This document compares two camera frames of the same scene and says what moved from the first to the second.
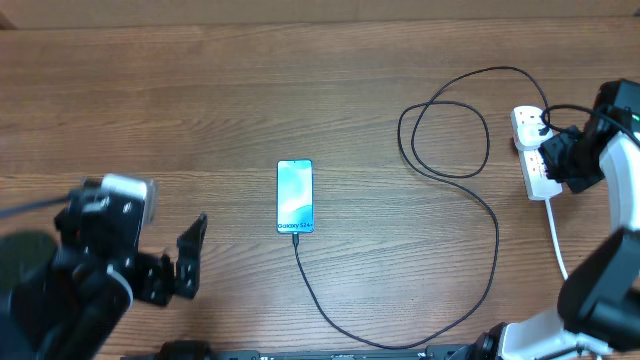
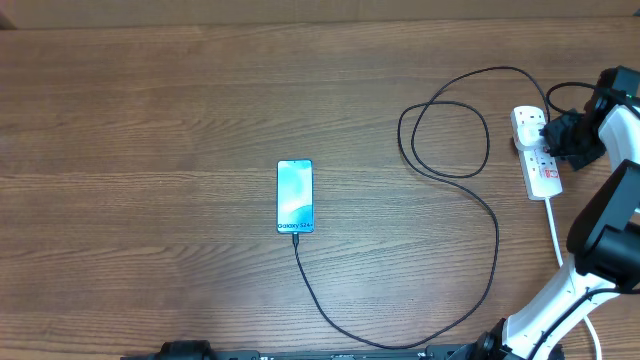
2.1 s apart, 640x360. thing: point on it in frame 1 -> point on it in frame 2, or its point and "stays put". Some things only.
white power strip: x=532 y=168 stays put
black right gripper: x=550 y=150 -> x=552 y=134
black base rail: x=193 y=350 stays put
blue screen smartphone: x=295 y=199 stays put
